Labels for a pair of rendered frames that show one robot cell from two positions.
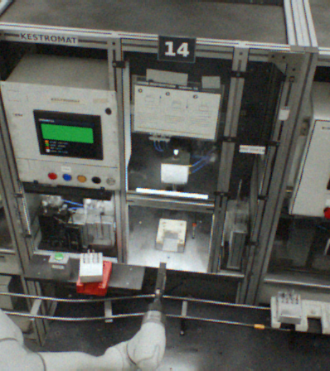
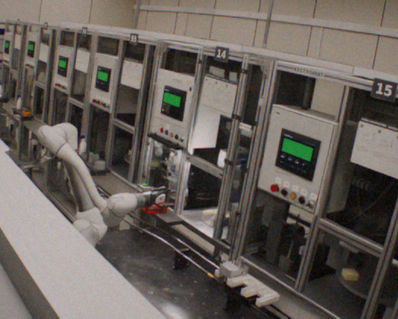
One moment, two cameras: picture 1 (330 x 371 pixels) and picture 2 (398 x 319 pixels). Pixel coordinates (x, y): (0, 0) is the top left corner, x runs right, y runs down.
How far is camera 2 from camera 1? 213 cm
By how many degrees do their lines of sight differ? 47
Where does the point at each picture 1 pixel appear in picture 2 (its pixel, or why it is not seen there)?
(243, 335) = (205, 289)
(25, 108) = (163, 84)
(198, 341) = (177, 276)
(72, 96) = (180, 78)
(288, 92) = (264, 86)
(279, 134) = (258, 117)
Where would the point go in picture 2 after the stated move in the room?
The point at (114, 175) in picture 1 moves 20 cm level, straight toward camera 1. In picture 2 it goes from (184, 134) to (162, 136)
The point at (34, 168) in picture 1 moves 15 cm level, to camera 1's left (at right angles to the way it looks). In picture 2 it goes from (156, 124) to (144, 119)
